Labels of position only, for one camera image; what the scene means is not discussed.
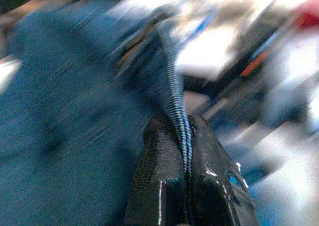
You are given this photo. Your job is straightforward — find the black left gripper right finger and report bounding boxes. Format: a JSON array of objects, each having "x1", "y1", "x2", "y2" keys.
[{"x1": 188, "y1": 114, "x2": 260, "y2": 226}]

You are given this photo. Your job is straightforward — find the blue denim shorts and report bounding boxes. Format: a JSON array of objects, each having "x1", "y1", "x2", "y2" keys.
[{"x1": 0, "y1": 0, "x2": 195, "y2": 226}]

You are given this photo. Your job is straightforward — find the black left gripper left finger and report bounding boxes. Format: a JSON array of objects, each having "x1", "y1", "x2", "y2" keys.
[{"x1": 124, "y1": 115, "x2": 188, "y2": 226}]

